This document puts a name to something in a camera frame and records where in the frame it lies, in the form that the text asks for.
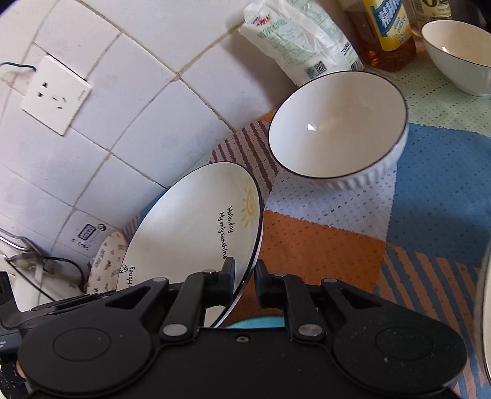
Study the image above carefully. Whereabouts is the yellow label oil bottle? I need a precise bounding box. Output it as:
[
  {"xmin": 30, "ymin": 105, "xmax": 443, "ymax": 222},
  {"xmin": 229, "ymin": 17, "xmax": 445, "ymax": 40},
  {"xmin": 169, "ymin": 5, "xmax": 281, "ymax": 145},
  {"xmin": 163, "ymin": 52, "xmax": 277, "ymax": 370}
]
[{"xmin": 339, "ymin": 0, "xmax": 416, "ymax": 72}]

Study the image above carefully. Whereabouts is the white ribbed bowl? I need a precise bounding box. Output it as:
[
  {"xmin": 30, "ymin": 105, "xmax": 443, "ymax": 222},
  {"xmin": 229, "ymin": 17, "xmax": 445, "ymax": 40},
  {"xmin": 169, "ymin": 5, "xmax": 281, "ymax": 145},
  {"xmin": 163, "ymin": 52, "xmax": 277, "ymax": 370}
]
[
  {"xmin": 268, "ymin": 71, "xmax": 409, "ymax": 190},
  {"xmin": 421, "ymin": 20, "xmax": 491, "ymax": 98}
]

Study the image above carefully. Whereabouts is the white sun plate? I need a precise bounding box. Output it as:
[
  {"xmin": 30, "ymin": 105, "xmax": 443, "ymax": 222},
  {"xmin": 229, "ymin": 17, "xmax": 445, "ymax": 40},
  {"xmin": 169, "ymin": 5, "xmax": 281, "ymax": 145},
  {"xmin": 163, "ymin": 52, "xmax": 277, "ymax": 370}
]
[{"xmin": 117, "ymin": 162, "xmax": 264, "ymax": 327}]

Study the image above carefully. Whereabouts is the black power cable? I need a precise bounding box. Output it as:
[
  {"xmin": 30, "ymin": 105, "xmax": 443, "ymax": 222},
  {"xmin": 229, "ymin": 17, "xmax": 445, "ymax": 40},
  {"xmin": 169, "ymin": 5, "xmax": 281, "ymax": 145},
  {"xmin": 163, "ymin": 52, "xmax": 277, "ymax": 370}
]
[{"xmin": 0, "ymin": 225, "xmax": 87, "ymax": 304}]

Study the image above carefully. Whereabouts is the teal round object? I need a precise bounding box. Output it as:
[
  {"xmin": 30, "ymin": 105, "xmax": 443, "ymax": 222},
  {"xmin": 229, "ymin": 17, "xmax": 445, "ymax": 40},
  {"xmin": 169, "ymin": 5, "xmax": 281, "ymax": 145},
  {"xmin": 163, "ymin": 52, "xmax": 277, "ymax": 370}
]
[{"xmin": 227, "ymin": 315, "xmax": 284, "ymax": 329}]

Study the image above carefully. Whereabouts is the white salt bag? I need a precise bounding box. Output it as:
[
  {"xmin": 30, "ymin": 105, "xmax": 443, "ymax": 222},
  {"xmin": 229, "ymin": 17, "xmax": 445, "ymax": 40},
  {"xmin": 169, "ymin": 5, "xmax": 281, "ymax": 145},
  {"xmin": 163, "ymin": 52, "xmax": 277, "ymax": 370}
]
[{"xmin": 239, "ymin": 1, "xmax": 365, "ymax": 87}]

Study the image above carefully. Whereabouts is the white wall socket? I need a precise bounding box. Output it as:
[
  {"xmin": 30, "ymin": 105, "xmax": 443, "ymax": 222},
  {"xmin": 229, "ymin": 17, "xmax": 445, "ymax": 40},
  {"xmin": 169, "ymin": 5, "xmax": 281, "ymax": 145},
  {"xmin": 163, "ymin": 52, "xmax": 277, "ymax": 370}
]
[{"xmin": 21, "ymin": 55, "xmax": 91, "ymax": 135}]

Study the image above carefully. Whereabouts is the colourful patchwork table mat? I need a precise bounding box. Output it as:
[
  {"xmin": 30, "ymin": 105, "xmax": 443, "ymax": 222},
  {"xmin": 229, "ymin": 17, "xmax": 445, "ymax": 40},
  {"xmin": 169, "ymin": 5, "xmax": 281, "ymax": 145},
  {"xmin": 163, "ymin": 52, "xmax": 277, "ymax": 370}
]
[{"xmin": 201, "ymin": 44, "xmax": 490, "ymax": 398}]

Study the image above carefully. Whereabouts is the bunny carrot patterned plate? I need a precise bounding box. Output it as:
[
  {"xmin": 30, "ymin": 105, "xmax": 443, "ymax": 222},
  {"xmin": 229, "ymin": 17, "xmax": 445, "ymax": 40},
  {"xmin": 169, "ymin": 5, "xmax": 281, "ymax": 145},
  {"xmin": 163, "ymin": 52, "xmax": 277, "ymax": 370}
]
[{"xmin": 86, "ymin": 231, "xmax": 127, "ymax": 294}]

